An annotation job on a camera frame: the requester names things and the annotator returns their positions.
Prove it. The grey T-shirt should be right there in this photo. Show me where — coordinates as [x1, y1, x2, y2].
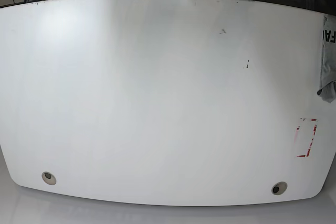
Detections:
[317, 14, 336, 103]

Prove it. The red tape marking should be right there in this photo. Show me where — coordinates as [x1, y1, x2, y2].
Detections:
[294, 118, 318, 157]

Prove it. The right table grommet hole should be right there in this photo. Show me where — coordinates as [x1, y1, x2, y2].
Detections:
[271, 182, 288, 196]

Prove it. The table grommet hole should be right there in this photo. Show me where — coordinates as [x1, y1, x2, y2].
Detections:
[41, 172, 57, 186]
[271, 182, 288, 196]

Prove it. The left table grommet hole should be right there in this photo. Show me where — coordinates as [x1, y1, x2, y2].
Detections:
[41, 172, 57, 186]

